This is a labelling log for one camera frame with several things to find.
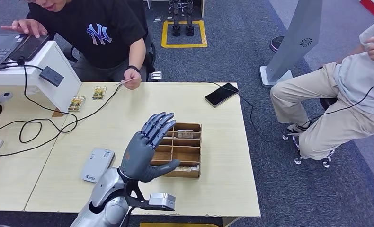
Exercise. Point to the person's right hand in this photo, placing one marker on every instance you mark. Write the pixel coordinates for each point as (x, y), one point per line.
(27, 27)

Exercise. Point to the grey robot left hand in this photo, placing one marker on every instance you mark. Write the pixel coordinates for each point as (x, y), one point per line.
(138, 156)

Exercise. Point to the wooden organizer box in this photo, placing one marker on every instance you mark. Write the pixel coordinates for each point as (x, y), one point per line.
(187, 153)

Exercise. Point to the person's left forearm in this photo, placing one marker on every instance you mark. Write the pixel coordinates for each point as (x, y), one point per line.
(138, 53)

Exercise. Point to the white card reader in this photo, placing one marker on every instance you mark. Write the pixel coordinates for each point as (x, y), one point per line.
(97, 164)

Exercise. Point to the person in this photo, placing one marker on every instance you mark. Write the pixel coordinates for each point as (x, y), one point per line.
(331, 119)
(93, 37)

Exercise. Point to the black wristwatch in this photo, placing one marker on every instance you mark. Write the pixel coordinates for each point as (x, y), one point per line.
(133, 68)

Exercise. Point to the black smartphone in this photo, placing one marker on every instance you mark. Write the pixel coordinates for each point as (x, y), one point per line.
(221, 94)
(30, 47)

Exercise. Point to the silver floor socket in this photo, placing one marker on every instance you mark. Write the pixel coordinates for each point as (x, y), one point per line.
(156, 75)
(157, 19)

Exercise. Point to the black office chair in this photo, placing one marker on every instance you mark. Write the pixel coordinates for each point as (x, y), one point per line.
(150, 59)

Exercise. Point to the white desk riser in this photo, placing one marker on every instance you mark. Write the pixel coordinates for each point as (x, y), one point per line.
(50, 56)

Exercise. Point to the red floor strip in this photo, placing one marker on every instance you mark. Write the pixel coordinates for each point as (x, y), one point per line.
(372, 7)

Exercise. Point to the yellow floor tape square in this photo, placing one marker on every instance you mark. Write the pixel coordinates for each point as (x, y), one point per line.
(164, 35)

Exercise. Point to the small black box device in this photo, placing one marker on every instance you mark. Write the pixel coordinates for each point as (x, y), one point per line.
(51, 76)

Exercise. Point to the grey computer mouse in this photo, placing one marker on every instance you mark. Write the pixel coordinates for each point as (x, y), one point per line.
(5, 96)

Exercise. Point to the stool with casters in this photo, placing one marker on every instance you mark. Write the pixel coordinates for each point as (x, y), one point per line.
(326, 101)

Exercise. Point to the yellow floor tape strip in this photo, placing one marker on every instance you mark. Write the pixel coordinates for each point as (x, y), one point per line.
(174, 225)

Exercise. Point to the grey kiosk stand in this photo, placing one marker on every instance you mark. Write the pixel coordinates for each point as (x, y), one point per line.
(295, 37)

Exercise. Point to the black round base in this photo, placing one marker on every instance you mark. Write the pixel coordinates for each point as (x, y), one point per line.
(275, 44)

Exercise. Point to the black camera bracket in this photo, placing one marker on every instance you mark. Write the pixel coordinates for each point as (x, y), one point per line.
(136, 197)

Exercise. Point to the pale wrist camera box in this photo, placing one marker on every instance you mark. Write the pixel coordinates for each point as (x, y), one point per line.
(162, 200)

